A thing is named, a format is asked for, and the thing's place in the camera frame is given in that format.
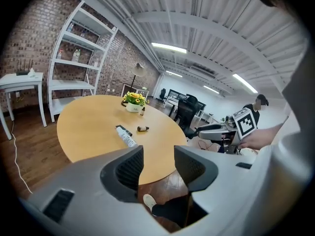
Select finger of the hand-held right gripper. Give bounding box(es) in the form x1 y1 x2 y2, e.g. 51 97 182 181
197 129 226 142
196 123 226 132

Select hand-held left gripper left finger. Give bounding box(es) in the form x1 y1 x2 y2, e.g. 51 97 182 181
26 145 170 236

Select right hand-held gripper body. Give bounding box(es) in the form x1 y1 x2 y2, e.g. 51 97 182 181
222 107 258 155

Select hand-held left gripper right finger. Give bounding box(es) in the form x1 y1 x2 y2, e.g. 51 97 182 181
174 145 279 236

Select white tube bottle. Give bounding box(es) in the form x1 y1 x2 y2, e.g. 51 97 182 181
115 126 138 148

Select dark grey tube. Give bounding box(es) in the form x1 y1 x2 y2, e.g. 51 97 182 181
115 124 133 137

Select person's right forearm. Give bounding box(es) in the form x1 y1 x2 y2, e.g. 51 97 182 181
240 123 291 150

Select white desk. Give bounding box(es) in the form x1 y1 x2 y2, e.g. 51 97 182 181
163 96 180 114
196 108 214 123

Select ceiling tube light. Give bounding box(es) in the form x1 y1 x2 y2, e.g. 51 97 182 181
232 73 258 94
165 70 184 78
151 42 188 54
203 85 220 94

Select person's white shoe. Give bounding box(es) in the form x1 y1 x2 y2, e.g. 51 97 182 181
143 194 158 213

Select person's black trousers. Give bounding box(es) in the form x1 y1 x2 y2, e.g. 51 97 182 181
151 195 210 231

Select black monitor screen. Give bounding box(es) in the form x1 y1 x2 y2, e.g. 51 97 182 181
168 88 189 100

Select ceiling air conditioner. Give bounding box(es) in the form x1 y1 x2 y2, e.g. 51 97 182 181
189 65 218 80

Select sunflowers in white pot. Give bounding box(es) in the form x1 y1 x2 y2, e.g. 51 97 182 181
122 91 150 114

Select desk lamp with cone shade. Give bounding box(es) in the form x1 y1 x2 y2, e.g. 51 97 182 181
121 62 147 107

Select white shelving unit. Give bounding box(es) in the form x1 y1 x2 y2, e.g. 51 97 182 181
47 0 119 123

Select white side table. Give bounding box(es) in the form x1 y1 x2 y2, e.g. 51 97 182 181
0 72 48 141

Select black router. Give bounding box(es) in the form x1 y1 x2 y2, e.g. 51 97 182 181
16 59 34 76

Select white floor cable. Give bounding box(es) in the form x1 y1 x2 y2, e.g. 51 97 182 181
10 120 33 194

